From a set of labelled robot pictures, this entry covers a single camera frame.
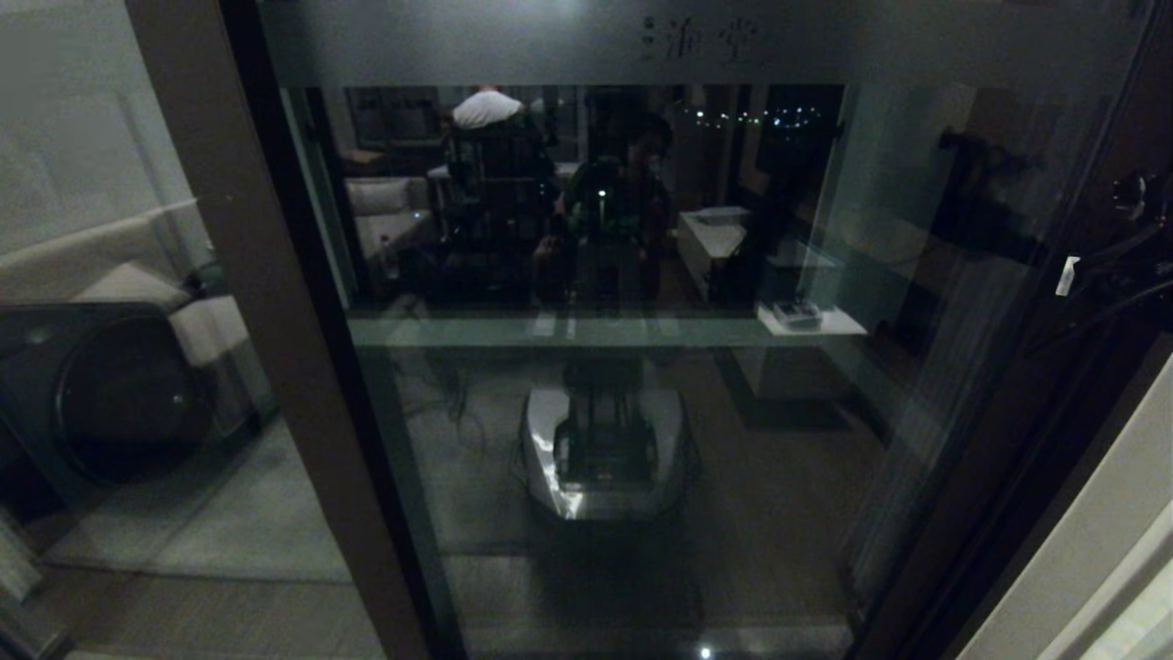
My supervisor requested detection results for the brown framed sliding glass door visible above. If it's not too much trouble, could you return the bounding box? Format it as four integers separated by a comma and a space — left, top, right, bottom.
257, 0, 1173, 660

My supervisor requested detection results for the dark brown door jamb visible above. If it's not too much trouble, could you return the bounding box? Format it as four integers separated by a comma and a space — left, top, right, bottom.
944, 302, 1173, 660

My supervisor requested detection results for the brown framed fixed glass panel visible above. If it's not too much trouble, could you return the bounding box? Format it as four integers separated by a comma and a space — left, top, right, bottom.
0, 0, 432, 660

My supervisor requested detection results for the pale wall trim strip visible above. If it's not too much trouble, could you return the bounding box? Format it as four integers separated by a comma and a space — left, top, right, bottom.
1045, 500, 1173, 660

